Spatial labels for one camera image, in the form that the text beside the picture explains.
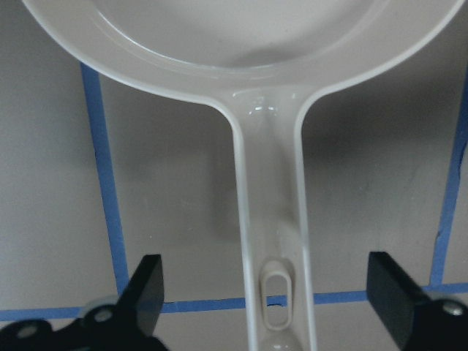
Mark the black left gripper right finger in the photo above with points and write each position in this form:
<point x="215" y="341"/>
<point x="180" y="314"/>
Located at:
<point x="415" y="319"/>

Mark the beige plastic dustpan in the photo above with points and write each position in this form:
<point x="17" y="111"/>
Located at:
<point x="262" y="65"/>

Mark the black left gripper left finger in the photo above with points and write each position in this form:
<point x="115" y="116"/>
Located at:
<point x="129" y="322"/>

